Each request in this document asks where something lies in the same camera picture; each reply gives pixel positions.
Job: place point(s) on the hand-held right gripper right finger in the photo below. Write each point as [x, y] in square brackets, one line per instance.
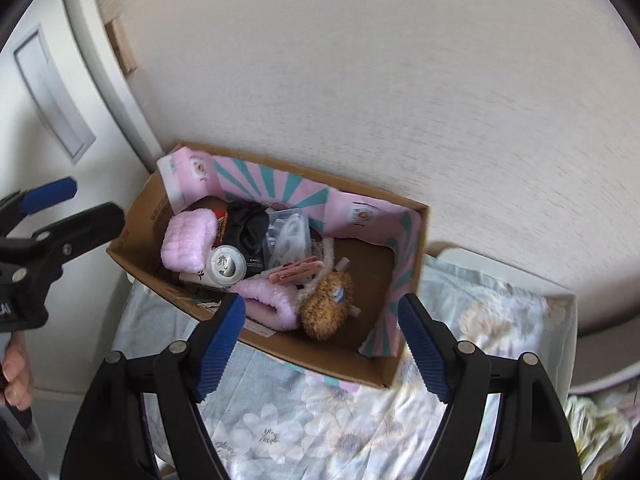
[422, 350]

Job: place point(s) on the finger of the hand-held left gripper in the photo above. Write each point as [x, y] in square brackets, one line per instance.
[50, 195]
[85, 230]

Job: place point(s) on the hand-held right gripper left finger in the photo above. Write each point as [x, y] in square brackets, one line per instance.
[220, 345]

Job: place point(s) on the pink fluffy wristband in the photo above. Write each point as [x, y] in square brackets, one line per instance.
[270, 302]
[187, 242]

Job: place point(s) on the white round container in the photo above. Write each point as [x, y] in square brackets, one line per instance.
[227, 265]

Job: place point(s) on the cardboard box with pink lining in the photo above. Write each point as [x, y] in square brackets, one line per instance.
[325, 360]

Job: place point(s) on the pink hair clip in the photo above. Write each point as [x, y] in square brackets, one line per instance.
[295, 271]

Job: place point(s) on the brown plush toy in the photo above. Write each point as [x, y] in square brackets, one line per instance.
[325, 310]

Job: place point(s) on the red patterned packet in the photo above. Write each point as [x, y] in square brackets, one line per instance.
[222, 227]

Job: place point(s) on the black scrunchie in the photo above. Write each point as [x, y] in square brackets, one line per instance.
[247, 230]

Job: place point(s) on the clear plastic packet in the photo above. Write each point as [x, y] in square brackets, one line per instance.
[287, 237]

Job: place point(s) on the person's left hand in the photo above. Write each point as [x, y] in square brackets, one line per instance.
[17, 370]

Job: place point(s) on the white sliding door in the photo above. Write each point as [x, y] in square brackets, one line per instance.
[100, 180]

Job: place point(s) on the light blue floral cloth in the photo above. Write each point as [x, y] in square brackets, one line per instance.
[350, 430]

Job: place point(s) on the pale yellow floral cloth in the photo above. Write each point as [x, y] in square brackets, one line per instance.
[595, 430]

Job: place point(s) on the wooden wall block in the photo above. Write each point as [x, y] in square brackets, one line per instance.
[122, 47]

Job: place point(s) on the white door frame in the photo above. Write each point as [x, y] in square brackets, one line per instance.
[92, 35]

